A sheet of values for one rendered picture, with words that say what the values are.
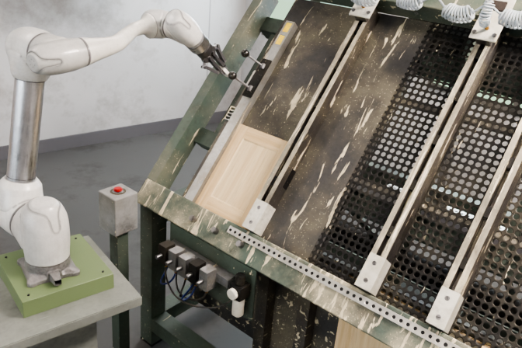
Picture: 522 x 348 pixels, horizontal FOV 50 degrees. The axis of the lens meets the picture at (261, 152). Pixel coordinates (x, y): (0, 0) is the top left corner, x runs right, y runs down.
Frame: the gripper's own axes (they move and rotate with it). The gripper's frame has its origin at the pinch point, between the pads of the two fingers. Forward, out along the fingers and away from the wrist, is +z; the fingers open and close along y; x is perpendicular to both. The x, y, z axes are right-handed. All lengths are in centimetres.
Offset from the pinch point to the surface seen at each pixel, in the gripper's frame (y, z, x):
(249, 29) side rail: -29.8, 13.7, -13.2
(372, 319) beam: 64, 11, 105
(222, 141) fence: 27.4, 11.8, 8.9
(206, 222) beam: 62, 11, 24
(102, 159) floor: 54, 157, -223
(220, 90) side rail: 3.3, 17.4, -13.2
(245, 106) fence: 8.3, 11.8, 9.9
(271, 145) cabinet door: 20.4, 13.8, 31.8
